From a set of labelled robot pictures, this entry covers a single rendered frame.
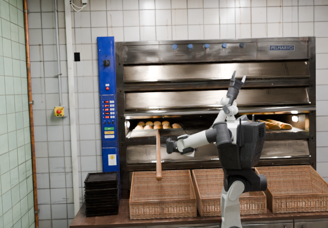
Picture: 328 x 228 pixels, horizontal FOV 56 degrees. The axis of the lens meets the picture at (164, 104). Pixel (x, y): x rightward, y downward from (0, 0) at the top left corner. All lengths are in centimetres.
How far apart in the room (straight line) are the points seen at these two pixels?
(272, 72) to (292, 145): 75
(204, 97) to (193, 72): 26
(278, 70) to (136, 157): 162
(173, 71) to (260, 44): 88
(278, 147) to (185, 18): 155
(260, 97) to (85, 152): 178
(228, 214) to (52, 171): 174
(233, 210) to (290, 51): 172
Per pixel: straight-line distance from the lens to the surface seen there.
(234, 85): 248
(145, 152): 305
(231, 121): 217
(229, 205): 223
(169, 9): 308
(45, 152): 321
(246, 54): 314
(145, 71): 299
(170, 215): 269
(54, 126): 314
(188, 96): 301
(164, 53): 301
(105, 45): 301
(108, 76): 298
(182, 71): 300
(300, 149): 336
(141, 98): 299
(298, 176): 334
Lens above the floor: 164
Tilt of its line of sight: 3 degrees down
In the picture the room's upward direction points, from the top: 2 degrees counter-clockwise
